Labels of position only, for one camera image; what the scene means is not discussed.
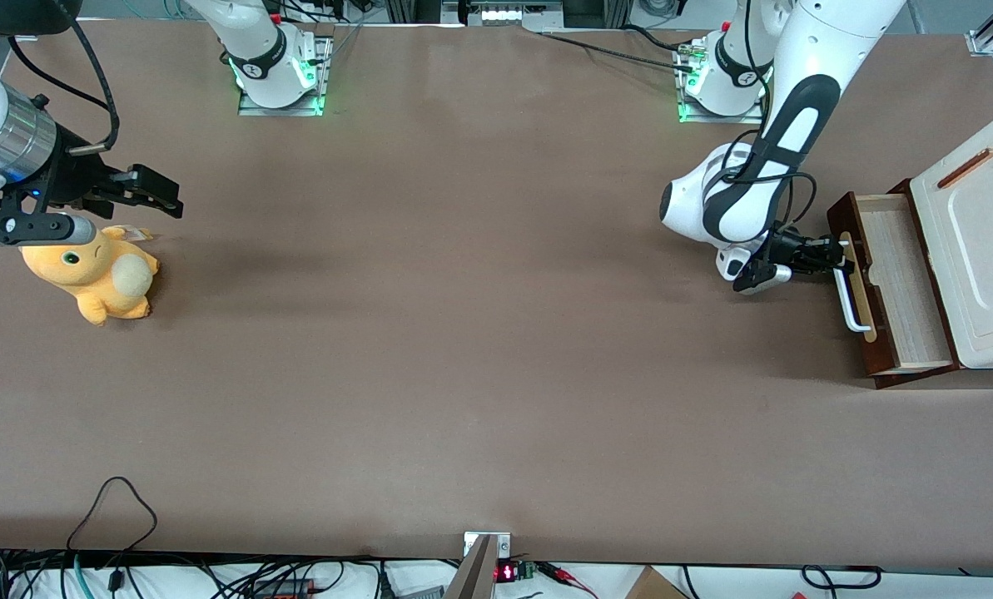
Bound black coiled cable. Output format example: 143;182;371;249
800;564;884;591

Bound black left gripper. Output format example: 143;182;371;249
758;226;856;276

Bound wrist camera black grey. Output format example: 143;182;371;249
0;213;97;247
732;256;794;295

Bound silver camera mount bracket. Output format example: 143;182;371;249
446;531;514;599

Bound orange wooden cabinet handle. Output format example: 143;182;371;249
936;147;993;190

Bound dark brown wooden drawer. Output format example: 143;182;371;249
827;179;963;389

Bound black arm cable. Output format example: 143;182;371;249
708;0;819;246
7;17;122;159

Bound white lit device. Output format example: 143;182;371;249
463;0;565;27

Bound brown cabinet with white top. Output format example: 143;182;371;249
910;96;993;373

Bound brown cardboard box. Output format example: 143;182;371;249
625;566;688;599

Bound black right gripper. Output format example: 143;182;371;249
22;125;186;220

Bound black looped cable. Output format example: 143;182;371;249
67;476;159;555

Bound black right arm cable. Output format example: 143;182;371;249
7;17;122;159

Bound white drawer handle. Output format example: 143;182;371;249
833;241;874;334

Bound left wrist camera black grey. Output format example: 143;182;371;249
732;256;794;295

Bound right wrist camera black grey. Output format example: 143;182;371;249
0;213;97;247

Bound thick black table cable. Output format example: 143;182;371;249
621;23;701;56

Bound orange black connector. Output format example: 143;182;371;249
251;579;315;599

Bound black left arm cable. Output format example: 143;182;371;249
708;0;819;246

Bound orange plush toy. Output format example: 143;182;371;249
20;225;161;327

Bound thin black table cable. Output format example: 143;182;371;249
536;30;697;72

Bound red clip wires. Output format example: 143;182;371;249
538;562;598;599

